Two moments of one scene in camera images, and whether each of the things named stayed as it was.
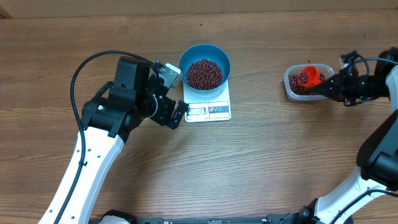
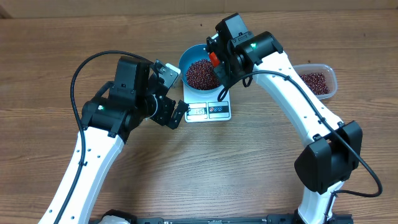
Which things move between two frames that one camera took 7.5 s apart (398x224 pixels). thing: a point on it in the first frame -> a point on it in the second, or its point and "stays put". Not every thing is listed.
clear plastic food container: x=300 y=78 stays put
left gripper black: x=168 y=106 stays put
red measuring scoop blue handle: x=313 y=76 -> x=214 y=60
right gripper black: x=344 y=88 -> x=219 y=71
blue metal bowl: x=205 y=68 stays put
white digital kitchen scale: x=207 y=108 stays put
